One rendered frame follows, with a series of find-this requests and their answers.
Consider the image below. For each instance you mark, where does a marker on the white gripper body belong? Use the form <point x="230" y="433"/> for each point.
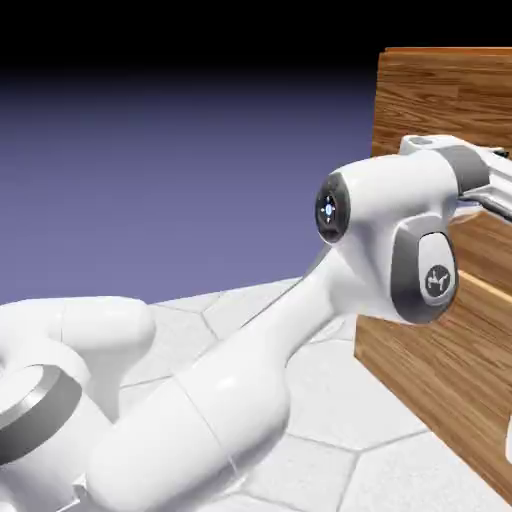
<point x="500" y="180"/>

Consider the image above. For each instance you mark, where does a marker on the wooden cabinet top door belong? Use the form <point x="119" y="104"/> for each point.
<point x="440" y="100"/>

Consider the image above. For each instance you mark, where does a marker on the wooden cabinet bottom door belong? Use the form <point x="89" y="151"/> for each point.
<point x="432" y="392"/>

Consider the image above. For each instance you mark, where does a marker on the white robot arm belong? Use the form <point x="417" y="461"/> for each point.
<point x="240" y="380"/>

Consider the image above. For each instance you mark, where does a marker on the wooden cabinet door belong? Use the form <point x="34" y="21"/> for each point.
<point x="440" y="100"/>
<point x="432" y="392"/>

